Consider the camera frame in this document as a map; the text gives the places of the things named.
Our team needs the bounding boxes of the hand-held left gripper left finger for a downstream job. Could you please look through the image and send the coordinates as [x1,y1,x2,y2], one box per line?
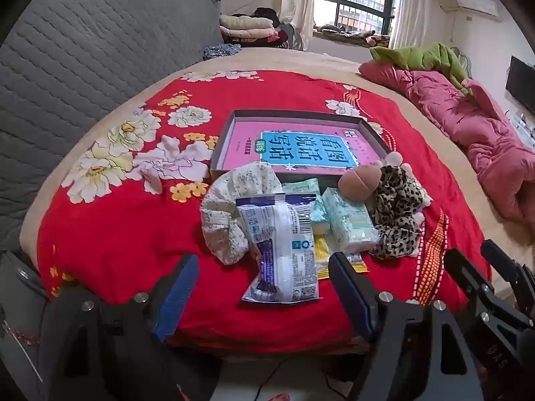
[37,254,200,401]

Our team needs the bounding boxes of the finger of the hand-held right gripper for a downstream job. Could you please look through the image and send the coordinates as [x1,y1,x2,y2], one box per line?
[480,239,535,310]
[444,248,531,335]

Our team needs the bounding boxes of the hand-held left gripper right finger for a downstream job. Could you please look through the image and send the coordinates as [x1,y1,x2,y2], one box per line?
[328,253,486,401]

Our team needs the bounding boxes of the yellow plastic packet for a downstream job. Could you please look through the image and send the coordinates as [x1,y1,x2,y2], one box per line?
[313,234,368,280]

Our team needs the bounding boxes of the green tissue pack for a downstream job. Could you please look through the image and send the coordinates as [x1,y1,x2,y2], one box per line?
[282,177,322,201]
[322,187,381,255]

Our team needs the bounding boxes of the white blue plastic packet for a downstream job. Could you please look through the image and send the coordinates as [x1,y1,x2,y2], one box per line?
[235,192,323,305]

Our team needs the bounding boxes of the leopard print scrunchie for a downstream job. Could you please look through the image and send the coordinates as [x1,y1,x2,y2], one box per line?
[368,165,425,260]

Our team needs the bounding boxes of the white floral scrunchie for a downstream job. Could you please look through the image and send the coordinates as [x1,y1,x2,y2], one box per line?
[200,164,283,266]

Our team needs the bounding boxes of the beige round puff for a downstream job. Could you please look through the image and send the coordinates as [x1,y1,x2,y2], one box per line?
[338,164,383,199]

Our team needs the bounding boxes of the shallow cardboard box pink print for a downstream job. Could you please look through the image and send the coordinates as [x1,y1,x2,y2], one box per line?
[209,109,396,181]

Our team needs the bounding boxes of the red floral blanket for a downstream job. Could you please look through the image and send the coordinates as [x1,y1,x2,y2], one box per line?
[37,70,492,354]

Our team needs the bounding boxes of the white television cabinet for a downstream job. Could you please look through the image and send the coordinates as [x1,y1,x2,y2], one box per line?
[508,111,535,147]

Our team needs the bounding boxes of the pink quilt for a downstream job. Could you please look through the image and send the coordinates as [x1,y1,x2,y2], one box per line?
[358,60,535,232]

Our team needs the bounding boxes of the black television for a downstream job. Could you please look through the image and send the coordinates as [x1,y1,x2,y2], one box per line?
[505,55,535,115]

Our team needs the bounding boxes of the green blanket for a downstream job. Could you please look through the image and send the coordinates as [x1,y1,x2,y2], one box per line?
[370,42,475,97]

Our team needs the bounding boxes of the grey quilted headboard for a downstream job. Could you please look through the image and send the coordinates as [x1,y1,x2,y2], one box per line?
[0,0,224,255]

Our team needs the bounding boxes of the blue patterned cloth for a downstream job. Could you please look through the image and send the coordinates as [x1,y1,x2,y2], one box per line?
[203,44,242,61]

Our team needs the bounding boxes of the white air conditioner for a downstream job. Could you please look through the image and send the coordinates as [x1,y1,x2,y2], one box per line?
[455,0,500,17]

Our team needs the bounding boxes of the windowsill bedding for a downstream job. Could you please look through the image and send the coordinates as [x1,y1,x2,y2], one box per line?
[313,25,391,48]

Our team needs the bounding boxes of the white curtain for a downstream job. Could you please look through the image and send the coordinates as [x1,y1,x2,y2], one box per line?
[279,0,317,51]
[389,0,433,51]

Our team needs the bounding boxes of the pile of folded clothes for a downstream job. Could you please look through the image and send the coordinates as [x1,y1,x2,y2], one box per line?
[219,7,293,48]

